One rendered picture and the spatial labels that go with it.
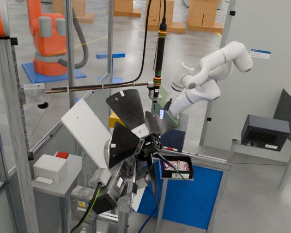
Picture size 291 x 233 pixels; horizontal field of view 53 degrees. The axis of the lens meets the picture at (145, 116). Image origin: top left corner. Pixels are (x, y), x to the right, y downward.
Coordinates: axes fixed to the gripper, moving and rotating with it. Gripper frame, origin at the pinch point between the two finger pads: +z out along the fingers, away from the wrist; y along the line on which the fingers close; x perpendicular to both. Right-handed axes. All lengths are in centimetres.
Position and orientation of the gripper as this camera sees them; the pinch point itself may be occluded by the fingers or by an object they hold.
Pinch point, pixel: (166, 107)
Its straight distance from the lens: 190.5
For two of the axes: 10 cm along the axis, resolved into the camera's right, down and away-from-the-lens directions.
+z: -3.7, 7.6, 5.3
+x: 9.0, 4.3, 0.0
